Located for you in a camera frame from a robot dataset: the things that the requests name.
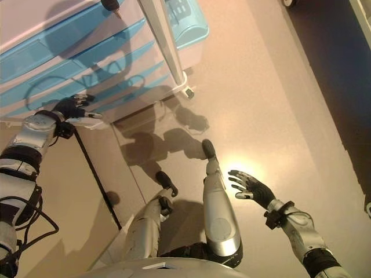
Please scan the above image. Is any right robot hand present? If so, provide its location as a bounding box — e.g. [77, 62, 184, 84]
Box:
[227, 170, 277, 210]

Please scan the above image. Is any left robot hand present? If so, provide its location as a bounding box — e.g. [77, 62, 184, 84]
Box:
[53, 94, 104, 122]

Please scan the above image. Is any right silver robot leg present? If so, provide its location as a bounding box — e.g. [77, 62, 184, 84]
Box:
[201, 138, 244, 268]

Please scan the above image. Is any silver robot leg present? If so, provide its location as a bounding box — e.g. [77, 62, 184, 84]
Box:
[201, 138, 244, 268]
[123, 170, 179, 260]

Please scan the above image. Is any white cabinet with blue drawers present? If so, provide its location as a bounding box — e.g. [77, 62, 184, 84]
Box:
[0, 0, 209, 131]

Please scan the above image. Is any silver robot torso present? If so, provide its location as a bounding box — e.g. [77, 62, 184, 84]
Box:
[83, 254, 308, 278]

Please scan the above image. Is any black key bunch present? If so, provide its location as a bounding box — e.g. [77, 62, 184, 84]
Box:
[100, 0, 122, 20]

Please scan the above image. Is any white cabinet caster wheel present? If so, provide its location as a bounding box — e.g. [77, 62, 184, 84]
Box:
[181, 86, 196, 100]

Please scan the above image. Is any left silver robot leg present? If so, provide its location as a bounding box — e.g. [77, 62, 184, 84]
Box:
[123, 170, 179, 260]

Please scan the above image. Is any light blue side bin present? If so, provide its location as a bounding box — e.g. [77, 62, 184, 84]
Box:
[163, 0, 210, 67]

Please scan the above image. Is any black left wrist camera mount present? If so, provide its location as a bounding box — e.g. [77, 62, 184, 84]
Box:
[54, 121, 75, 140]

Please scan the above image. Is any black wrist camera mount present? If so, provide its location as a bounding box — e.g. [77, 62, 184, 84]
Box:
[263, 202, 295, 230]
[54, 121, 75, 140]

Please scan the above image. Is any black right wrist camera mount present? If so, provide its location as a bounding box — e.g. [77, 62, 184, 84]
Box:
[263, 202, 295, 230]

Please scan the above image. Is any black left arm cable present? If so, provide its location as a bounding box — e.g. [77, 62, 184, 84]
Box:
[0, 185, 61, 278]

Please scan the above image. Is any white metal rail frame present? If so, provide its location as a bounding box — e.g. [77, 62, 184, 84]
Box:
[349, 0, 371, 53]

